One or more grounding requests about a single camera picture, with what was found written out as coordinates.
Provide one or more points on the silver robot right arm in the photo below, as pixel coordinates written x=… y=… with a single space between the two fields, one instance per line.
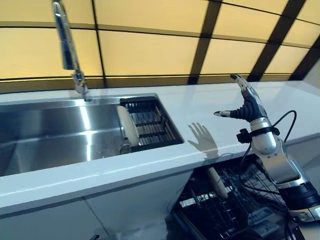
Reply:
x=282 y=165

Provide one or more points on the white narrow cabinet door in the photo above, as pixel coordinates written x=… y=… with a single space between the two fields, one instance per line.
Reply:
x=137 y=207

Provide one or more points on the steel sink drain strainer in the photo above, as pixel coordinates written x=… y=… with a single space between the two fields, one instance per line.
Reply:
x=123 y=148

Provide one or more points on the stainless steel sink basin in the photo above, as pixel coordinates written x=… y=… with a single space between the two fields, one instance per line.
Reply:
x=62 y=135

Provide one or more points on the white base cabinet panel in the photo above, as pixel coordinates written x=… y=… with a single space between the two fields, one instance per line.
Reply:
x=305 y=160

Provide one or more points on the grey dishwasher cutlery basket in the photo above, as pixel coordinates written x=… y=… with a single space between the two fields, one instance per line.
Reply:
x=261 y=216

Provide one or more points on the black dish drying rack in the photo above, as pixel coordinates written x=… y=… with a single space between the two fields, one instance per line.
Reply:
x=155 y=125

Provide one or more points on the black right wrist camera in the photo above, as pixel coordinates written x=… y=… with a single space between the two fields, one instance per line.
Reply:
x=243 y=136

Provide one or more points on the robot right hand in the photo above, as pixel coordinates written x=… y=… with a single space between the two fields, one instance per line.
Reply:
x=251 y=110

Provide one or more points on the open dishwasher door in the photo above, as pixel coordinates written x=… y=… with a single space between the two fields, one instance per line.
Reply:
x=275 y=230

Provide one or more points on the cream round ceramic plate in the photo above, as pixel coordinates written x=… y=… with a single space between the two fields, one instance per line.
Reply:
x=218 y=183
x=128 y=125

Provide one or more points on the chrome gooseneck kitchen faucet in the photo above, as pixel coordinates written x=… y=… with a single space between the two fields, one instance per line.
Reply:
x=66 y=45

